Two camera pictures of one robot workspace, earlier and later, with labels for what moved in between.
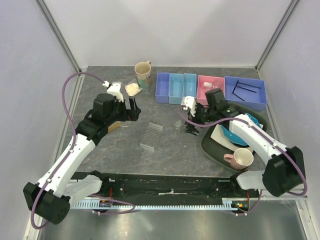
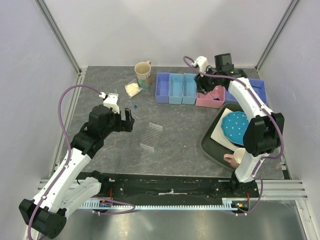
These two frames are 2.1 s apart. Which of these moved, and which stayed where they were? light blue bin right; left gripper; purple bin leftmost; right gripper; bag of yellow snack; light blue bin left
Moved: right gripper; left gripper
Stayed: light blue bin left; bag of yellow snack; purple bin leftmost; light blue bin right
